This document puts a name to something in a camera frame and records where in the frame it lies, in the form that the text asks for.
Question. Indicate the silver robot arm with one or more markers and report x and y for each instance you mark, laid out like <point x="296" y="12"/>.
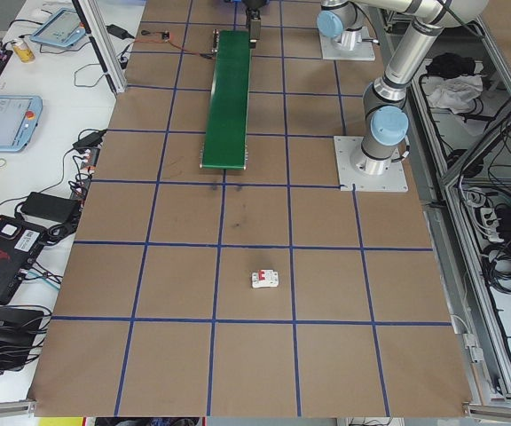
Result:
<point x="330" y="23"/>
<point x="399" y="66"/>

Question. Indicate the small motor controller board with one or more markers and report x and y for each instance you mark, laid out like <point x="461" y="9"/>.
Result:
<point x="166" y="34"/>

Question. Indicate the green conveyor belt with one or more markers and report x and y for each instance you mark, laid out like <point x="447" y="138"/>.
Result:
<point x="226" y="133"/>

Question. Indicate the black slim power adapter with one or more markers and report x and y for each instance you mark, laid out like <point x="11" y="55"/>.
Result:
<point x="115" y="30"/>

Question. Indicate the blue grey teach pendant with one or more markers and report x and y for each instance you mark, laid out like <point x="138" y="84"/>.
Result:
<point x="58" y="27"/>
<point x="5" y="124"/>

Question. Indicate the black crumpled cloth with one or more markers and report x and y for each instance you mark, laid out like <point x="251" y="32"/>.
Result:
<point x="450" y="64"/>

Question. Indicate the small black power adapter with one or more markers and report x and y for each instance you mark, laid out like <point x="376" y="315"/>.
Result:
<point x="88" y="139"/>

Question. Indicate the white crumpled cloth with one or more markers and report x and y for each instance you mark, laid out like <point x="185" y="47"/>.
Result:
<point x="453" y="95"/>

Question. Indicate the power strip with plugs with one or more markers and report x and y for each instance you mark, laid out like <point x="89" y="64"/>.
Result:
<point x="86" y="173"/>

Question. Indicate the yellow beverage can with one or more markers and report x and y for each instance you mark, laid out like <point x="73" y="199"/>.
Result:
<point x="22" y="52"/>

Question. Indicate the white red circuit breaker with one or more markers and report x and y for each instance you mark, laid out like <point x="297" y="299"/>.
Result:
<point x="266" y="280"/>

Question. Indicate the large black power adapter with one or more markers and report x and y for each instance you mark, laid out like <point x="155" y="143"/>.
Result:
<point x="51" y="206"/>

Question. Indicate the white power strip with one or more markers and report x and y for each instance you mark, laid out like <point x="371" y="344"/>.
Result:
<point x="488" y="226"/>

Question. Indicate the black electronics box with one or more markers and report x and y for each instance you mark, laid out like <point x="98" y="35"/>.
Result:
<point x="510" y="217"/>

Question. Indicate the black laptop with label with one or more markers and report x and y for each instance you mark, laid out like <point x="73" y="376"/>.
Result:
<point x="2" y="266"/>

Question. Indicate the black flat device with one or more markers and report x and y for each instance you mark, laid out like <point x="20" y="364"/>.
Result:
<point x="2" y="328"/>

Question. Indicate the aluminium upright post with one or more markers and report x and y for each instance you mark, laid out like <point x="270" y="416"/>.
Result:
<point x="100" y="44"/>

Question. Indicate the metal V-shaped frame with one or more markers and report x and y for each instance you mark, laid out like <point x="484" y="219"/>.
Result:
<point x="448" y="184"/>

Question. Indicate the small metal bracket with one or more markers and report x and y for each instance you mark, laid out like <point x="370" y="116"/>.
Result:
<point x="472" y="350"/>

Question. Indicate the aluminium corner rail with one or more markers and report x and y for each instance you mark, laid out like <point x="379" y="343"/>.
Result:
<point x="2" y="408"/>
<point x="504" y="410"/>

